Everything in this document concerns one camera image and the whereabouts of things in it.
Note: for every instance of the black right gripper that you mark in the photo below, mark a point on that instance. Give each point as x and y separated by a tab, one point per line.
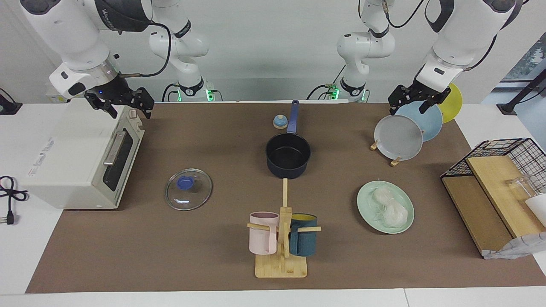
117	94

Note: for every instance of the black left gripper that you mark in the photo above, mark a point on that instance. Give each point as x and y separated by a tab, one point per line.
422	91

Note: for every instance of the white vermicelli bundle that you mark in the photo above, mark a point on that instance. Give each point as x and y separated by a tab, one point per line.
390	207

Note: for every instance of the glass lid blue knob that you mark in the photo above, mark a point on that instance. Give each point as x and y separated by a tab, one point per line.
187	189

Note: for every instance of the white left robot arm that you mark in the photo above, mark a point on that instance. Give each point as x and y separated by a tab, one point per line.
460	38

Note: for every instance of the light blue plate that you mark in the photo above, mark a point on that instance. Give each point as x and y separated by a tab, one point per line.
428	123

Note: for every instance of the grey plate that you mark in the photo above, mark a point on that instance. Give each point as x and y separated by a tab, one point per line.
396	138

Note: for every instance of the yellow plate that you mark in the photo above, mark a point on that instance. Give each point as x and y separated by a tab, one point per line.
454	106

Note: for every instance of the wooden plate rack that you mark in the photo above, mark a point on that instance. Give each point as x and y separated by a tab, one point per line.
395	162

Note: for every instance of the pale green plate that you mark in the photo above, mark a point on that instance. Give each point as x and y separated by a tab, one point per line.
367	204

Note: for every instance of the small white box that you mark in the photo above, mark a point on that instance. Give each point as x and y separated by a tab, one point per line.
53	96

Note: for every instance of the cream toaster oven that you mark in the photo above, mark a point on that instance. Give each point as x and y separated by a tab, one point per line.
72	157

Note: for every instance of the black stand bar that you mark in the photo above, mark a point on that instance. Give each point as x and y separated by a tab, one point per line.
522	91

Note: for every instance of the wooden shelf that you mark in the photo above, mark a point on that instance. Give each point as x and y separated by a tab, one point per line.
490	183

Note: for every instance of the clear glass cup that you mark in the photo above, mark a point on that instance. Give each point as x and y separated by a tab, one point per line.
522	185

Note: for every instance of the white cup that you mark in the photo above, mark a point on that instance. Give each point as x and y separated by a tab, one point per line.
538	209

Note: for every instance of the brown table mat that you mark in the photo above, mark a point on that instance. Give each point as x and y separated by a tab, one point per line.
192	256

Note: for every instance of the dark teal mug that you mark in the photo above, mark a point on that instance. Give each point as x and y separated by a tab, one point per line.
305	241

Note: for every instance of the grey patterned bag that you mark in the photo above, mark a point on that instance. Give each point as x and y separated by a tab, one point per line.
520	247

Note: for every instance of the pink mug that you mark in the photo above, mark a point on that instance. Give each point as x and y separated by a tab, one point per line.
262	238

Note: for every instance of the wooden mug tree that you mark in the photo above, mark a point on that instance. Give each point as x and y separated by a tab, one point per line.
281	266

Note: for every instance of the black clamp mount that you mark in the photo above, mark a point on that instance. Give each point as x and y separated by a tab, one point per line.
8	106

